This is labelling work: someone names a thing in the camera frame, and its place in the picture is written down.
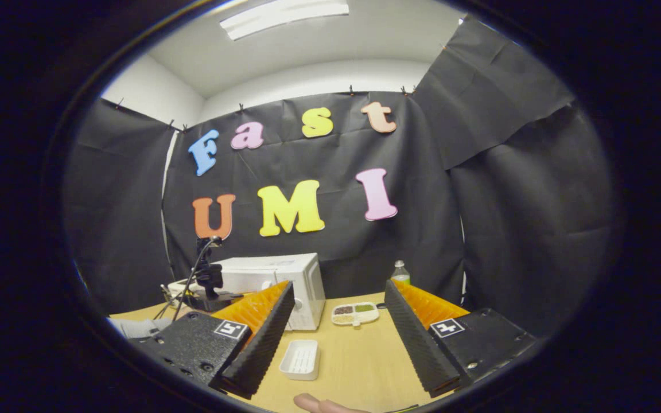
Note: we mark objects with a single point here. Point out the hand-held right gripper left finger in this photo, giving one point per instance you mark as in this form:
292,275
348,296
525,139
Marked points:
264,350

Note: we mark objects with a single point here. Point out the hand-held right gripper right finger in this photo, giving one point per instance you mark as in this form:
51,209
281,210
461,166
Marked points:
419,350

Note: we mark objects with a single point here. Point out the white microwave oven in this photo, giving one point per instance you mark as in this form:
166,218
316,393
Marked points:
273,272

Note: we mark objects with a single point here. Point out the white rectangular tray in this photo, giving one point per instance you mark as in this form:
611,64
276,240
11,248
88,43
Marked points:
300,360

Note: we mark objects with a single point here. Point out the white divided dish with beans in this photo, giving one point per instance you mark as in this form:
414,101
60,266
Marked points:
355,314

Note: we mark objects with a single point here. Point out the green drink bottle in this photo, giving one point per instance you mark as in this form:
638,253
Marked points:
400,275

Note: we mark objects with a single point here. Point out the black backdrop cloth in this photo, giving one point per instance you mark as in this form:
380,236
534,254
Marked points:
508,201

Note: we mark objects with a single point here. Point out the large ceiling light panel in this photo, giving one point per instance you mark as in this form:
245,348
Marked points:
284,17

